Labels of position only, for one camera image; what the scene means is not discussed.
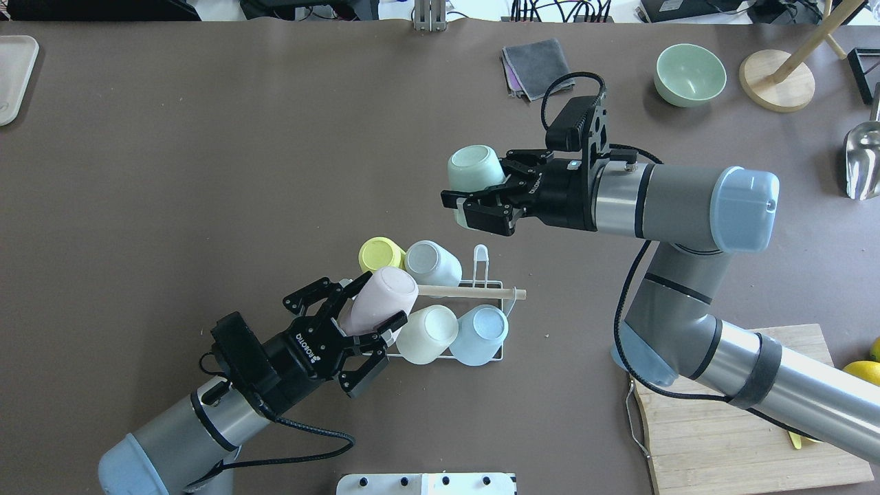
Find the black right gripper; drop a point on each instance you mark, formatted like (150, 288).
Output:
(555, 198)

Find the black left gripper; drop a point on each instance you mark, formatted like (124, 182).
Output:
(294, 353)

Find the mint green cup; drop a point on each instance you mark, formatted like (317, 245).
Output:
(473, 168)

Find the pink cup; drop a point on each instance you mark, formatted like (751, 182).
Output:
(390, 290)

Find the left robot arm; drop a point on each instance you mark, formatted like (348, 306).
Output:
(194, 445)

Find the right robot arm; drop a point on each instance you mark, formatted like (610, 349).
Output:
(699, 217)

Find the cream white cup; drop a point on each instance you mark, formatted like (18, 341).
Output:
(427, 334)

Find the yellow cup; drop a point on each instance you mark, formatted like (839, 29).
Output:
(380, 252)

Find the grey cup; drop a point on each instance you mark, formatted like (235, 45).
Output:
(431, 264)

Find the light blue cup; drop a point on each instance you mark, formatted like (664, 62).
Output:
(482, 331)

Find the pink cloth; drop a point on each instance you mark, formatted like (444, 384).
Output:
(513, 84)

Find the grey folded cloth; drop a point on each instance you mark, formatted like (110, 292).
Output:
(537, 65)

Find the green bowl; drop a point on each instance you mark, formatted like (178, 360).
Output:
(687, 75)

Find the wooden mug tree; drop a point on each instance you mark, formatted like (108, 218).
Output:
(782, 82)

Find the wooden cutting board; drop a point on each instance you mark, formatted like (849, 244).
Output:
(703, 447)

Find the metal scoop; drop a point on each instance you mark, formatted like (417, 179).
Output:
(862, 156)

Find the wine glass rack tray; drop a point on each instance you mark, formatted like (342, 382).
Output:
(864, 67)

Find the yellow plastic knife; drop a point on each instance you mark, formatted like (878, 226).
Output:
(799, 441)

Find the whole yellow lemon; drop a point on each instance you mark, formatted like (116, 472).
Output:
(874, 352)
(867, 370)

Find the cream tray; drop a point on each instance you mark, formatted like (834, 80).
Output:
(18, 57)

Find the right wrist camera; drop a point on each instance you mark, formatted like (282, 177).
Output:
(580, 127)

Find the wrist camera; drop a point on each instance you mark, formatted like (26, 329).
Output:
(580, 127)
(245, 363)

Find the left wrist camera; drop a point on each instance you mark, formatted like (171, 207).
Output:
(245, 363)

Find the white wire cup rack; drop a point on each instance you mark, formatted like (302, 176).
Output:
(470, 293)

